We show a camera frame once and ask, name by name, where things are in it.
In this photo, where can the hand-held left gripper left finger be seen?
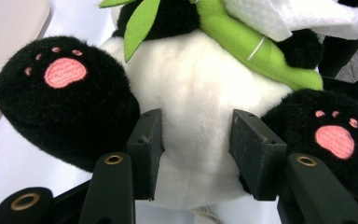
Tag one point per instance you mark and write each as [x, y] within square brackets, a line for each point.
[146, 149]

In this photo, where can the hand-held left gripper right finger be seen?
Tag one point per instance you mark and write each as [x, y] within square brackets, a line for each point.
[258, 155]

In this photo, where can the white wet wipe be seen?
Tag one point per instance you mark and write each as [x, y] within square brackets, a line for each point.
[292, 18]

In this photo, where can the panda plush toy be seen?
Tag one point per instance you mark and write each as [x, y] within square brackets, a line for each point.
[199, 93]

